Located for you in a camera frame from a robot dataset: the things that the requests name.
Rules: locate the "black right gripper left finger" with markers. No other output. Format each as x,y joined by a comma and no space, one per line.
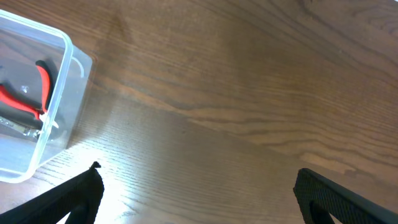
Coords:
78,199

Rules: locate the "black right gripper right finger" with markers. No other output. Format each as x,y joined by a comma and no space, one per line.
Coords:
321,200

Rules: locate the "red handled pliers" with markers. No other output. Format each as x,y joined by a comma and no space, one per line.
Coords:
26,91

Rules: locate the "clear plastic container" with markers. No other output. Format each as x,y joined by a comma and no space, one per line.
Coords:
23,149

